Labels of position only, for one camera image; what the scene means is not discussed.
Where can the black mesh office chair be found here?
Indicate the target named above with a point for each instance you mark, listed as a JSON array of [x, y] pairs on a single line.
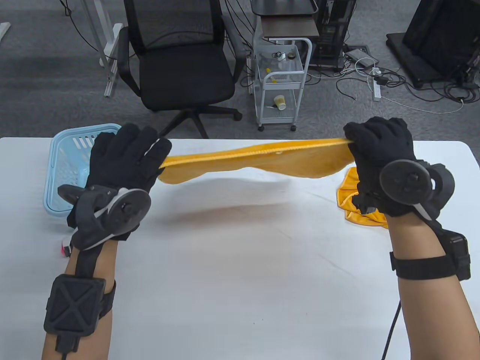
[[183, 75]]

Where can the person's right forearm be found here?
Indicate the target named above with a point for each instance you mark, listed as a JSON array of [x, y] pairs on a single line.
[[420, 243]]

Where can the black hand controller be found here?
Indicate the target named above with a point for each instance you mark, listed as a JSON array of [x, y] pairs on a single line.
[[405, 182], [123, 210]]

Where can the person's right hand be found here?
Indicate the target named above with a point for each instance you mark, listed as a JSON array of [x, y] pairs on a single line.
[[382, 142]]

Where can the black computer tower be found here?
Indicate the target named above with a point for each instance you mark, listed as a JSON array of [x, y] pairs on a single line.
[[333, 33]]

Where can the yellow square towel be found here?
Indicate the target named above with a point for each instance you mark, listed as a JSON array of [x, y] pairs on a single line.
[[262, 159], [348, 195]]

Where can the white power strip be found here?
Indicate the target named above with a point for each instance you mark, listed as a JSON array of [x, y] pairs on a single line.
[[377, 90]]

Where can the black left hand controller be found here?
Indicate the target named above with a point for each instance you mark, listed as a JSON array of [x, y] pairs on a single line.
[[123, 210]]

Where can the black monitor stand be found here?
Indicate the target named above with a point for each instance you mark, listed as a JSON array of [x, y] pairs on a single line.
[[431, 37]]

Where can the grey power adapter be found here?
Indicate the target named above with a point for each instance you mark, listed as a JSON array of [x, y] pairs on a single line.
[[360, 56]]

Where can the white desk foot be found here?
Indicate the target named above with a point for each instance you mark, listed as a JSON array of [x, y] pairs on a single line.
[[3, 32]]

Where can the paper cup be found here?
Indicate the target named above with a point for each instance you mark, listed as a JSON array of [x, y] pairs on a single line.
[[280, 102]]

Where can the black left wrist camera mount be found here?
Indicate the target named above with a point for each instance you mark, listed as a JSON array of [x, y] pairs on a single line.
[[73, 303]]

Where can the white metal frame post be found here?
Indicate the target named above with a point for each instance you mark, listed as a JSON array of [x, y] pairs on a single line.
[[112, 56]]

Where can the person's left hand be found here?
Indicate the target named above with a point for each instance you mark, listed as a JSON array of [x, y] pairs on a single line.
[[123, 157]]

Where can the white rolling cart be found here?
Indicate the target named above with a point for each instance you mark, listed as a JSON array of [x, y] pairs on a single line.
[[281, 85]]

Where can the light blue plastic basket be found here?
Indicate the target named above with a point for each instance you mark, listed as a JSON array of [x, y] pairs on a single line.
[[63, 168]]

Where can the small dark side table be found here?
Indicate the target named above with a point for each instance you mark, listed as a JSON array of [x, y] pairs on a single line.
[[288, 26]]

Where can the black right hand controller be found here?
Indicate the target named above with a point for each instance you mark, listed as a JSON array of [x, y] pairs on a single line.
[[405, 182]]

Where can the pink lint roller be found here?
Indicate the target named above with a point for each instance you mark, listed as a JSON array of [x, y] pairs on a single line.
[[66, 249]]

